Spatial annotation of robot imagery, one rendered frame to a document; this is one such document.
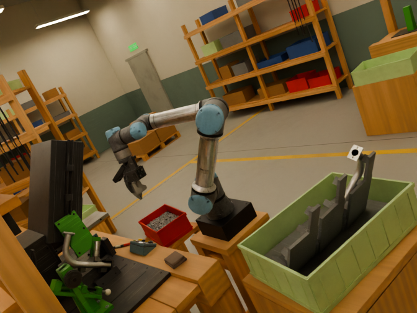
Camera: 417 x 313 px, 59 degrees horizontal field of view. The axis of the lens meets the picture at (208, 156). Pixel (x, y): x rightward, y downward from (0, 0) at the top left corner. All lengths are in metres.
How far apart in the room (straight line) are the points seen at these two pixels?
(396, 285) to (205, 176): 0.86
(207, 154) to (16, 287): 0.87
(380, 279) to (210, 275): 0.67
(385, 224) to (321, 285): 0.36
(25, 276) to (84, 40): 11.17
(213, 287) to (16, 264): 0.81
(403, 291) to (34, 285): 1.27
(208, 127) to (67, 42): 10.62
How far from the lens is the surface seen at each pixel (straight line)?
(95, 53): 12.25
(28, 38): 11.70
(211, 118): 1.53
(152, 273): 1.86
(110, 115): 12.02
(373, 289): 1.46
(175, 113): 1.75
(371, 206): 1.77
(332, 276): 1.39
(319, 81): 6.69
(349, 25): 6.81
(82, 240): 2.03
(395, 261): 1.55
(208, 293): 1.69
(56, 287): 1.72
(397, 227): 1.60
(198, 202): 1.72
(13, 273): 1.30
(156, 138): 8.27
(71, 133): 10.93
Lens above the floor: 1.77
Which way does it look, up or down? 16 degrees down
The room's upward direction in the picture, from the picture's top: 25 degrees counter-clockwise
